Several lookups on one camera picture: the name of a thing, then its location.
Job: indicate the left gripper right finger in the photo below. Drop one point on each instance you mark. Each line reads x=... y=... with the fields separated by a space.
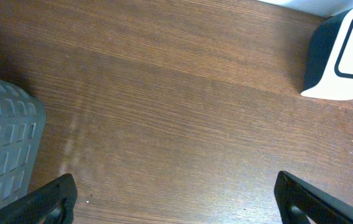
x=301 y=202

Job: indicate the white barcode scanner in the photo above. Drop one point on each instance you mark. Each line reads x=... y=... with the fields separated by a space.
x=329 y=64

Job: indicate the grey plastic mesh basket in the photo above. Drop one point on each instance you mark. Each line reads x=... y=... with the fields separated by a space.
x=22 y=121

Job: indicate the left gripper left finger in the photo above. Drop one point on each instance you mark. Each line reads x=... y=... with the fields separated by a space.
x=52 y=203

